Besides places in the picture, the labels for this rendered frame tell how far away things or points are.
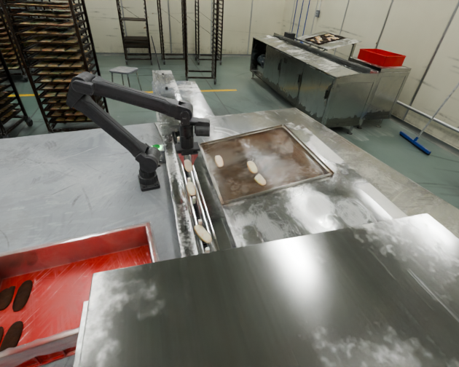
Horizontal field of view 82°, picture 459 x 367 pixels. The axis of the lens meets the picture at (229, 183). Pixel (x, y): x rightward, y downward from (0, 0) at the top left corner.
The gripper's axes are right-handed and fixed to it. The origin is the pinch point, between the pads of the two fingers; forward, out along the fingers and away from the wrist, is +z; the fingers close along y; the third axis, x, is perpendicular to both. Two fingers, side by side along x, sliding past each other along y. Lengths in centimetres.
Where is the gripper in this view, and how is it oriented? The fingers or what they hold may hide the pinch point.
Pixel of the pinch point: (188, 164)
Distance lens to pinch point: 122.1
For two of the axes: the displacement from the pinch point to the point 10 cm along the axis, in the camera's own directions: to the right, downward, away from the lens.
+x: -2.7, -5.8, 7.7
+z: -0.5, 8.0, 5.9
